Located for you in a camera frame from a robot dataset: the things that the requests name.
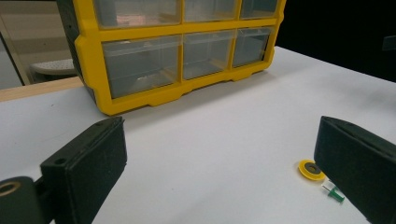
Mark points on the white round perforated object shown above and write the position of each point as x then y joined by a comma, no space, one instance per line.
53,67

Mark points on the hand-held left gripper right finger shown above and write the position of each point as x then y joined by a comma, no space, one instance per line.
361,168

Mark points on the yellow round magnet disc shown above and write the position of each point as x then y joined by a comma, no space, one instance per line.
303,169

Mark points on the wooden table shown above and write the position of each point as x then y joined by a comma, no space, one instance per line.
37,88

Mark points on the green push pin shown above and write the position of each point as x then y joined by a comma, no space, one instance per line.
336,194

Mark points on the clear push pin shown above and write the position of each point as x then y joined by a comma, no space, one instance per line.
327,184

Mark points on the yellow black drawer cabinet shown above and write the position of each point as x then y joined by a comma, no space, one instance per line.
140,34

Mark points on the clear organizer drawer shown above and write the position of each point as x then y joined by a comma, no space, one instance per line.
137,12

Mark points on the grid of clear plastic drawers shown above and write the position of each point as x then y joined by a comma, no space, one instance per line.
205,56

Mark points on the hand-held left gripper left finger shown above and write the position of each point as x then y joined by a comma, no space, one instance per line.
93,168

